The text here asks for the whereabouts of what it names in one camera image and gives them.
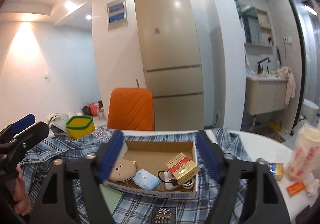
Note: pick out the pink towel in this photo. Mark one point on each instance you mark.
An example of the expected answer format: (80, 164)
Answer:
(288, 74)

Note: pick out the black Face tissue pack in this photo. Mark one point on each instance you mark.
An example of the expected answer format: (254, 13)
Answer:
(164, 215)

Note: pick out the wall electrical panel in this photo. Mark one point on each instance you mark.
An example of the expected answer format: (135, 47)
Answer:
(116, 14)

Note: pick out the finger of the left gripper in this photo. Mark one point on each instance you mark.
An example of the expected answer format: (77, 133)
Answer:
(20, 125)
(14, 151)

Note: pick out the red gold cigarette pack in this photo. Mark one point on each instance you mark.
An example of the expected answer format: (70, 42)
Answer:
(182, 168)

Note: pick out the small orange packet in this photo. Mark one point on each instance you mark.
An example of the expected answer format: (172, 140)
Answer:
(295, 188)

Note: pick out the dark box at table edge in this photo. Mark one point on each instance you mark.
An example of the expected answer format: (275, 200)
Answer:
(304, 216)

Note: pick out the blue white tissue pack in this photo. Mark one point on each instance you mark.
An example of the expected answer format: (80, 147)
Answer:
(145, 180)

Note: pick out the white toilet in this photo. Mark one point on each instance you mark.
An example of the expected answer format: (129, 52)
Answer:
(309, 112)

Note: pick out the bathroom vanity cabinet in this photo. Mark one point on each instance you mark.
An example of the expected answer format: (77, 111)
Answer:
(264, 94)

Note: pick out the beige cloth bag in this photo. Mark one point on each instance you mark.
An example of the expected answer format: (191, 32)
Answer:
(57, 123)

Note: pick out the shallow cardboard box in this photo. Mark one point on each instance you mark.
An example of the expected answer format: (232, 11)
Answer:
(152, 157)

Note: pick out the beige three-door refrigerator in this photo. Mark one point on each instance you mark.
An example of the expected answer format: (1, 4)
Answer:
(171, 62)

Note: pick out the cup in plastic bag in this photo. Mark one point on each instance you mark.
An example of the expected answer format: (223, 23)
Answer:
(305, 156)

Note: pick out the person's left hand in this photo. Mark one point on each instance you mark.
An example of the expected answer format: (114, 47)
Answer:
(20, 195)

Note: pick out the round beige bear compact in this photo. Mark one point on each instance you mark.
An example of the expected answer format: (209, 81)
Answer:
(122, 171)

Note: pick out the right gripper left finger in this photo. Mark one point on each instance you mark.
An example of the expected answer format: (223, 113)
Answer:
(56, 202)

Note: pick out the yellow blue cigarette pack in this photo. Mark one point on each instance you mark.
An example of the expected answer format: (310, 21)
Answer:
(277, 170)

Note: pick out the red plastic bag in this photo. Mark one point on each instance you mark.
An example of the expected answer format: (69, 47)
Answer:
(94, 109)

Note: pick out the yellow bin with green rim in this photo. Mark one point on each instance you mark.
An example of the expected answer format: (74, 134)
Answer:
(80, 126)

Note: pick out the bathroom mirror cabinet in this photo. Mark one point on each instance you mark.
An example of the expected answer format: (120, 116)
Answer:
(257, 26)

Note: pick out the blue plaid shirt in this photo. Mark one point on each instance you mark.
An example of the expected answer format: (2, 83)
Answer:
(134, 208)

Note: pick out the orange quilted chair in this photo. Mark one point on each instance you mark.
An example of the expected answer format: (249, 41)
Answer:
(131, 109)

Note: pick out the green sticky note pad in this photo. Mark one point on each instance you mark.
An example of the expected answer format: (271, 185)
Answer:
(111, 196)

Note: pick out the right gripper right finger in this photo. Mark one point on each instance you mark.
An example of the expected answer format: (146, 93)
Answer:
(263, 202)

